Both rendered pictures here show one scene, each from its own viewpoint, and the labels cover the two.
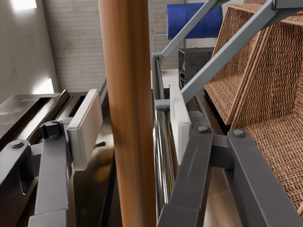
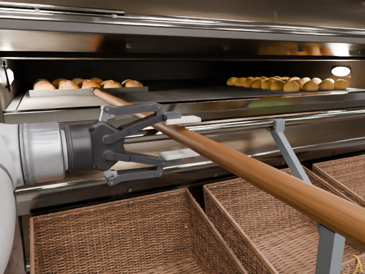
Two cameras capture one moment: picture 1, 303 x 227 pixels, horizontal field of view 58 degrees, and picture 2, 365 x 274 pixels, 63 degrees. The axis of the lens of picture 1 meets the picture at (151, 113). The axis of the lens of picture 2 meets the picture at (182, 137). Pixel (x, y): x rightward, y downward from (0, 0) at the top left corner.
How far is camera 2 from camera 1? 0.43 m
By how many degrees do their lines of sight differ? 43
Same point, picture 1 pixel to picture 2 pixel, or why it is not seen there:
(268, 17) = not seen: hidden behind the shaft
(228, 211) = not seen: hidden behind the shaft
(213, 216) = (220, 140)
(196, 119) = (174, 161)
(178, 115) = (172, 156)
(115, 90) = (183, 135)
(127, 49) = (189, 144)
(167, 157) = (216, 130)
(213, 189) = (242, 143)
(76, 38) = not seen: outside the picture
